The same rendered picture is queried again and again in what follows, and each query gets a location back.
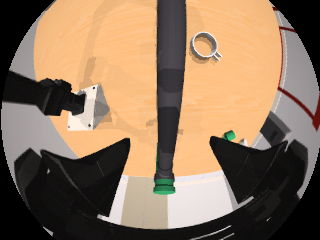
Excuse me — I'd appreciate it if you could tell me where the black metal pipe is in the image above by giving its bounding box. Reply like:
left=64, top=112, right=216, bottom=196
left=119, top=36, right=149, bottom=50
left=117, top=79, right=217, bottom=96
left=156, top=0, right=187, bottom=171

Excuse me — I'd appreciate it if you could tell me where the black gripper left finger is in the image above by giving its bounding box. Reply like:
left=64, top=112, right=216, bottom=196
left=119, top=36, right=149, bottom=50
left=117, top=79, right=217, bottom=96
left=40, top=137, right=132, bottom=217

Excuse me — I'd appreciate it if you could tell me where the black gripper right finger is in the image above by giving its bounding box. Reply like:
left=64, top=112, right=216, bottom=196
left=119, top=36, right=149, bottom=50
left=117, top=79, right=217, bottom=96
left=208, top=136, right=288, bottom=204

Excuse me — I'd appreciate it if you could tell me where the white mug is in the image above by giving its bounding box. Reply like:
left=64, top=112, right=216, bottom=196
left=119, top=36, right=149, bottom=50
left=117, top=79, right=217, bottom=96
left=241, top=140, right=248, bottom=147

